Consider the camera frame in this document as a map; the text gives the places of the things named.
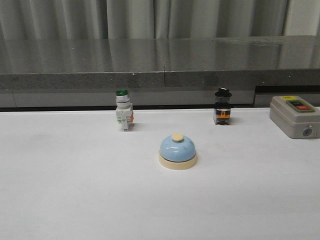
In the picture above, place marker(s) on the grey switch box red button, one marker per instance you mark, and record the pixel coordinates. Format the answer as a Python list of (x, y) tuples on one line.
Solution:
[(297, 118)]

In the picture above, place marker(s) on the blue desk bell cream base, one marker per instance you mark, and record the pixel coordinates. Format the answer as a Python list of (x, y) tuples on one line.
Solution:
[(177, 152)]

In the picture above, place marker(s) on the green pushbutton switch white body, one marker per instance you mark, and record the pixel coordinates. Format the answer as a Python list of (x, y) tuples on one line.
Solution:
[(124, 109)]

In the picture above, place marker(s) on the grey curtain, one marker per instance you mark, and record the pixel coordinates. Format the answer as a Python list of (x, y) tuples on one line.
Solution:
[(156, 19)]

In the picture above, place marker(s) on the black selector switch orange body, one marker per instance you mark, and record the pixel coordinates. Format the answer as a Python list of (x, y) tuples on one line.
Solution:
[(222, 109)]

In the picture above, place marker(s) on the dark grey stone counter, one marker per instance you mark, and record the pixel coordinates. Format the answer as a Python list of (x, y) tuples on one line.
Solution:
[(84, 74)]

